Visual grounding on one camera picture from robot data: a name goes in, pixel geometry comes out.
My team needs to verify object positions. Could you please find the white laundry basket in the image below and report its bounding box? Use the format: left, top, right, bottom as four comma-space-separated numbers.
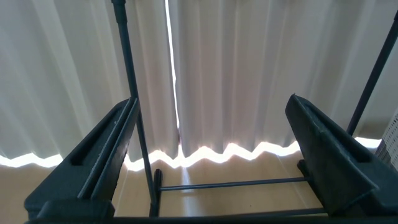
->
374, 107, 398, 172

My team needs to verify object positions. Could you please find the beige curtain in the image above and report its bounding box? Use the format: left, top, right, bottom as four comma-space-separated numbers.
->
0, 0, 398, 163

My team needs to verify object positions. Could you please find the black clothes rack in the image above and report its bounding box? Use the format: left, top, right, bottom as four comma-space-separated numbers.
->
111, 0, 398, 218

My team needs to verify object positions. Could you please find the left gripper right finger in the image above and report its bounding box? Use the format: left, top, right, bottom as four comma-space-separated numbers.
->
285, 93, 398, 217

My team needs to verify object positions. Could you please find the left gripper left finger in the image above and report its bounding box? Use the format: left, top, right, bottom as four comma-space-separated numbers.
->
24, 97, 140, 220

